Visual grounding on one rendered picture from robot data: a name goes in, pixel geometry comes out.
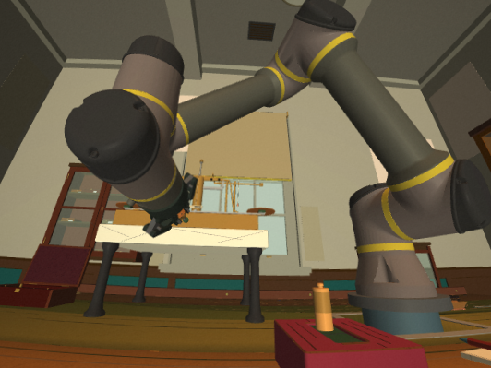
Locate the brown wooden frame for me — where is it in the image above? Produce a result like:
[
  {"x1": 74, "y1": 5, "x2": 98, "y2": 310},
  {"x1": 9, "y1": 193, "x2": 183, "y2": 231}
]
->
[{"x1": 468, "y1": 118, "x2": 491, "y2": 168}]

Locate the wooden assay balance body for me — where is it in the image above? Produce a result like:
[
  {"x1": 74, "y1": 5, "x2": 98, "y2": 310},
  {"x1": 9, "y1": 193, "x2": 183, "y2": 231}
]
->
[{"x1": 114, "y1": 159, "x2": 278, "y2": 230}]

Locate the window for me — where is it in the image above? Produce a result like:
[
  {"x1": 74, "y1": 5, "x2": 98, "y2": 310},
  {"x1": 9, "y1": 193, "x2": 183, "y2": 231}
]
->
[{"x1": 159, "y1": 109, "x2": 313, "y2": 276}]

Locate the open dark red case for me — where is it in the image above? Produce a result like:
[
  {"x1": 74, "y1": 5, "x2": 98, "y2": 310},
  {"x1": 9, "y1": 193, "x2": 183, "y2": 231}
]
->
[{"x1": 0, "y1": 243, "x2": 93, "y2": 309}]

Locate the brown teal wall bench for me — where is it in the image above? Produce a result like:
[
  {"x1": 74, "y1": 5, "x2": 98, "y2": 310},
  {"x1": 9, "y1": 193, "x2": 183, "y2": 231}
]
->
[{"x1": 0, "y1": 255, "x2": 473, "y2": 302}]

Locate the white table with dark legs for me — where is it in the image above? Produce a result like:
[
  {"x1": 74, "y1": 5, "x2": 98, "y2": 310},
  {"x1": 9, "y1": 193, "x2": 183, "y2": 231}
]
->
[{"x1": 83, "y1": 223, "x2": 269, "y2": 325}]

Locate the tall wooden glass cabinet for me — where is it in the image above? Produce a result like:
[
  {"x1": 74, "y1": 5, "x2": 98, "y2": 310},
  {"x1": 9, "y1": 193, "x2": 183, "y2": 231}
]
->
[{"x1": 42, "y1": 162, "x2": 154, "y2": 262}]

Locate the beige wall chart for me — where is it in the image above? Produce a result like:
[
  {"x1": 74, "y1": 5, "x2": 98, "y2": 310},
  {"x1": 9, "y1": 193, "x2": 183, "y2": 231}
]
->
[{"x1": 298, "y1": 205, "x2": 320, "y2": 262}]

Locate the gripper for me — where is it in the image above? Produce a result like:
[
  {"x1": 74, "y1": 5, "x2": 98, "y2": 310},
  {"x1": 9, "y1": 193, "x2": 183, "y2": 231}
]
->
[{"x1": 142, "y1": 172, "x2": 199, "y2": 239}]

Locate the dark ceiling vent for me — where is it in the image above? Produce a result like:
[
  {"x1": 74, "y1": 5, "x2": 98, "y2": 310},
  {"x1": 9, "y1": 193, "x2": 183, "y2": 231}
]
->
[{"x1": 247, "y1": 20, "x2": 277, "y2": 42}]

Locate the red weight case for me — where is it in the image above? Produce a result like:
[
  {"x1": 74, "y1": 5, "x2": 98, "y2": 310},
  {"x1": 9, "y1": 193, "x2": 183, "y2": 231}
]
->
[{"x1": 273, "y1": 317, "x2": 429, "y2": 368}]

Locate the red pencil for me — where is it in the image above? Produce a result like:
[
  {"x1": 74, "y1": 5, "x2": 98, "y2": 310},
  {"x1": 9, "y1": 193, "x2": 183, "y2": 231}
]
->
[{"x1": 459, "y1": 337, "x2": 491, "y2": 350}]

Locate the small wooden glass cabinet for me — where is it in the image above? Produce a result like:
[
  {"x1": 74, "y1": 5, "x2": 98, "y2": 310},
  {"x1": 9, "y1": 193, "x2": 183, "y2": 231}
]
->
[{"x1": 413, "y1": 242, "x2": 442, "y2": 289}]

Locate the cream paper pad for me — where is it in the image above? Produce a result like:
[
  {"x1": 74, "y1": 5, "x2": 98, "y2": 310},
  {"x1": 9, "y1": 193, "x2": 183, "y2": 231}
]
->
[{"x1": 460, "y1": 348, "x2": 491, "y2": 364}]

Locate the brass check weight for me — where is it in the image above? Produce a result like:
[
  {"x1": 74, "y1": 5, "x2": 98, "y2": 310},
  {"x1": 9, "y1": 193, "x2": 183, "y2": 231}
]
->
[{"x1": 312, "y1": 282, "x2": 335, "y2": 333}]

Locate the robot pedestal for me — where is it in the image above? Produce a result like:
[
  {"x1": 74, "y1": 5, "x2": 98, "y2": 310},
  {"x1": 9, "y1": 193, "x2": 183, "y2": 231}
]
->
[{"x1": 346, "y1": 291, "x2": 454, "y2": 337}]

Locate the tan window blind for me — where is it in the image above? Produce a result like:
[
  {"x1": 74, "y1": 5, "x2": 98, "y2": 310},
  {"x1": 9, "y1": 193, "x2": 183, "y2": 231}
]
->
[{"x1": 186, "y1": 112, "x2": 291, "y2": 182}]

